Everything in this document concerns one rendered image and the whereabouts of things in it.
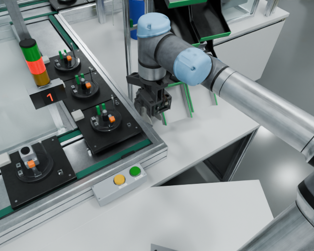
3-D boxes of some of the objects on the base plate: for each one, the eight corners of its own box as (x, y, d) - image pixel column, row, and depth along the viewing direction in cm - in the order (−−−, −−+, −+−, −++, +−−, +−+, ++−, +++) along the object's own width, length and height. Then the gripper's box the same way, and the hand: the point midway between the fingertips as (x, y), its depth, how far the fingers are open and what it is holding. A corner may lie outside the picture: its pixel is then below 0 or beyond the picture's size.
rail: (166, 158, 120) (168, 145, 111) (-53, 276, 87) (-74, 269, 78) (160, 150, 123) (161, 136, 114) (-55, 261, 90) (-75, 252, 81)
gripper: (147, 89, 65) (147, 140, 81) (176, 78, 68) (170, 129, 85) (130, 71, 70) (133, 122, 86) (159, 61, 73) (156, 112, 89)
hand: (147, 117), depth 86 cm, fingers closed
